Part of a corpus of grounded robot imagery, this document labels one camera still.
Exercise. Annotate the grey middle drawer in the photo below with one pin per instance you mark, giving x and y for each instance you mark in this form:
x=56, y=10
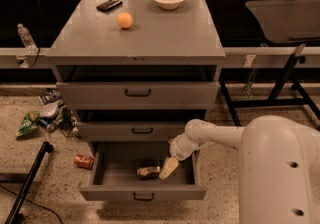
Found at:
x=130, y=131

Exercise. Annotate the red crushed can on floor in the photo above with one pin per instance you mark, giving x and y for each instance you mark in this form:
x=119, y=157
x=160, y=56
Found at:
x=83, y=161

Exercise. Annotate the orange fruit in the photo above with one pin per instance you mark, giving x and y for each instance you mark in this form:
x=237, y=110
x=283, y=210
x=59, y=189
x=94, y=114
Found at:
x=125, y=20

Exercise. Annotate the black snack bar packet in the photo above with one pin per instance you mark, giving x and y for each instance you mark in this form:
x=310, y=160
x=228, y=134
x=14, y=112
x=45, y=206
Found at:
x=109, y=5

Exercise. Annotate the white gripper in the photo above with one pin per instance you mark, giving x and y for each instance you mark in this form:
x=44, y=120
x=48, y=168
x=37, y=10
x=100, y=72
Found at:
x=177, y=148

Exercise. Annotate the clear plastic water bottle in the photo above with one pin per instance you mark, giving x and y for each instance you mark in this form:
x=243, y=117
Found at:
x=26, y=39

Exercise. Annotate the grey top drawer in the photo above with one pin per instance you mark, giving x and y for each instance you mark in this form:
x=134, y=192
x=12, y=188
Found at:
x=126, y=94

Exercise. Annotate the black stand with grey tray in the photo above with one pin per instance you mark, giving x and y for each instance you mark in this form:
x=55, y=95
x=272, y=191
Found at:
x=290, y=25

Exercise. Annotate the black floor stand leg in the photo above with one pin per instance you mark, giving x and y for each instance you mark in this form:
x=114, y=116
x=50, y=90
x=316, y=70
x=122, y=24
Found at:
x=15, y=216

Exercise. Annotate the pile of floor trash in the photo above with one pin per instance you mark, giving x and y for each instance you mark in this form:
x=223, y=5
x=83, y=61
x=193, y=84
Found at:
x=54, y=114

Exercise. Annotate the grey metal drawer cabinet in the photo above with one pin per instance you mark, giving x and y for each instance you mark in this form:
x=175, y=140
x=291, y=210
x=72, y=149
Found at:
x=180, y=45

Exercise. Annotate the grey bottom drawer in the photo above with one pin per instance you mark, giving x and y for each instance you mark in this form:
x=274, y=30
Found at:
x=114, y=174

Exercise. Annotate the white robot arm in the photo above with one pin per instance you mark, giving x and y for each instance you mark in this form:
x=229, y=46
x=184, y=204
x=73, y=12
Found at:
x=277, y=157

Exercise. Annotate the green chip bag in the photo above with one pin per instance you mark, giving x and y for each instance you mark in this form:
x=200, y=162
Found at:
x=29, y=123

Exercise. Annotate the grey drawer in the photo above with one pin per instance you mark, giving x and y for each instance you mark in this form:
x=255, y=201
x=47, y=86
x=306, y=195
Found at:
x=130, y=131
x=114, y=174
x=126, y=94

